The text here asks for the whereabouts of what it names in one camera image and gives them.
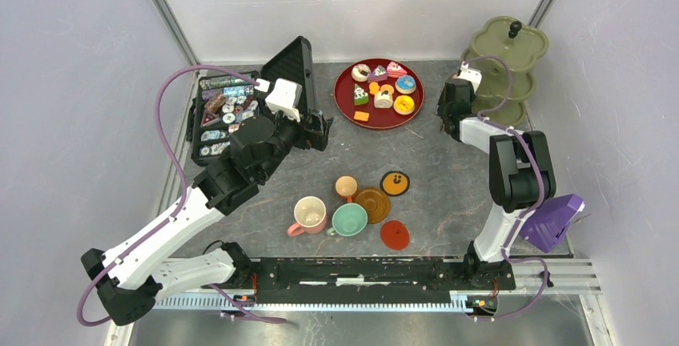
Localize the purple triangle cake slice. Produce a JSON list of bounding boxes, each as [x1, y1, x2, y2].
[[368, 65, 388, 82]]

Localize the round orange cookie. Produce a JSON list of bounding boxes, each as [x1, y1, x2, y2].
[[380, 84, 395, 95]]

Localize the pink strawberry cake slice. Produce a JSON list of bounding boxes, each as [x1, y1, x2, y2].
[[386, 61, 408, 78]]

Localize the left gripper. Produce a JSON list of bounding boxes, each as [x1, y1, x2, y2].
[[257, 94, 332, 182]]

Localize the white chocolate donut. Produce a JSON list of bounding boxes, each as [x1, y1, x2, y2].
[[351, 63, 372, 82]]

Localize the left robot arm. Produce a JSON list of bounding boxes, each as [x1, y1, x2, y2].
[[81, 110, 333, 326]]

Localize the pink mug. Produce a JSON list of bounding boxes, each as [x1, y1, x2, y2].
[[287, 196, 327, 237]]

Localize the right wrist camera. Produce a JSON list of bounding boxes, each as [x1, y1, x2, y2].
[[453, 62, 482, 93]]

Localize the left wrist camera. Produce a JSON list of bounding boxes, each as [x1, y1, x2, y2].
[[265, 78, 303, 123]]

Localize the yellow frosted donut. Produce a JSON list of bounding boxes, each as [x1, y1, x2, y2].
[[392, 95, 416, 115]]

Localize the white roll cake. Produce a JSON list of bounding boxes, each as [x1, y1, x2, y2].
[[373, 91, 393, 109]]

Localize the blue frosted donut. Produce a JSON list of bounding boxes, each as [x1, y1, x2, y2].
[[395, 75, 417, 95]]

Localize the red round tray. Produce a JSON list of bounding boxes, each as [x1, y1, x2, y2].
[[333, 58, 425, 130]]

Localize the red round coaster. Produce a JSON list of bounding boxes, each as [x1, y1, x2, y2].
[[380, 219, 410, 251]]

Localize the purple plastic holder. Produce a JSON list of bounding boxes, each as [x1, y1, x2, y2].
[[519, 194, 585, 253]]

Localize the green three-tier stand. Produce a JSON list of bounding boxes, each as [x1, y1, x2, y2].
[[461, 16, 549, 126]]

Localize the brown saucer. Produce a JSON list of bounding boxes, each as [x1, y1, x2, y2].
[[352, 187, 391, 224]]

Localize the black open case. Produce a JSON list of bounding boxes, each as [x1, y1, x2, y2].
[[186, 36, 316, 167]]

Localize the orange bear cookie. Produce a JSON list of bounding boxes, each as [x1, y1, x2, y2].
[[368, 82, 381, 95]]

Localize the mint green cup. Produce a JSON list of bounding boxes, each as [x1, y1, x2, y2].
[[326, 203, 368, 237]]

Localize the orange smiley coaster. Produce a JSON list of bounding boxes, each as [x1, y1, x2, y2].
[[380, 171, 411, 197]]

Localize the purple cable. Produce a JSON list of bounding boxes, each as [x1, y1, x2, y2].
[[77, 64, 290, 328], [460, 55, 552, 322]]

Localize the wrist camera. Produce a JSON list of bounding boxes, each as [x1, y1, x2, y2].
[[453, 62, 482, 93], [265, 78, 303, 123]]

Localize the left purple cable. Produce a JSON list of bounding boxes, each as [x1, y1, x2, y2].
[[77, 64, 290, 328]]

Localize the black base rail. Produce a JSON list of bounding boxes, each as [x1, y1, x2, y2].
[[201, 241, 516, 308]]

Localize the small orange cup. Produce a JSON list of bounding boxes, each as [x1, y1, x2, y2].
[[335, 175, 359, 203]]

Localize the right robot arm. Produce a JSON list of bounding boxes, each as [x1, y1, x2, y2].
[[436, 78, 553, 288]]

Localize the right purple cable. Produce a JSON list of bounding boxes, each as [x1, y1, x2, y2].
[[460, 55, 552, 322]]

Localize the orange square cracker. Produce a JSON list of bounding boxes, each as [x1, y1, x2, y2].
[[353, 111, 370, 123]]

